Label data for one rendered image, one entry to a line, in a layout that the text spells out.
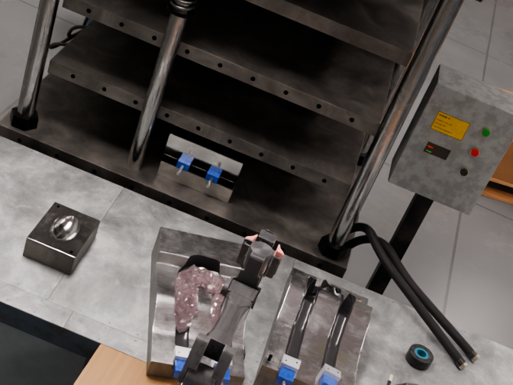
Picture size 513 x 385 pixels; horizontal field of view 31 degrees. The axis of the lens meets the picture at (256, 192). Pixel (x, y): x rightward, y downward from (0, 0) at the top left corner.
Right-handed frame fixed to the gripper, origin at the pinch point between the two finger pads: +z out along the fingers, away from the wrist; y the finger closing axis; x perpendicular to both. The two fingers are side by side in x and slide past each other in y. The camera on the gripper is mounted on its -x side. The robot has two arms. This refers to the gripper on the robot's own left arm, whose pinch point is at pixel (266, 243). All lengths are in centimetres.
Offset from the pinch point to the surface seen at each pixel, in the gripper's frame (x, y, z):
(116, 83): 14, 70, 70
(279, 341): 30.8, -14.2, 3.3
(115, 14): -11, 76, 67
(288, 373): 29.4, -19.6, -9.0
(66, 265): 37, 50, 1
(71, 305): 40, 43, -10
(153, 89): 6, 56, 63
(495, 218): 112, -108, 285
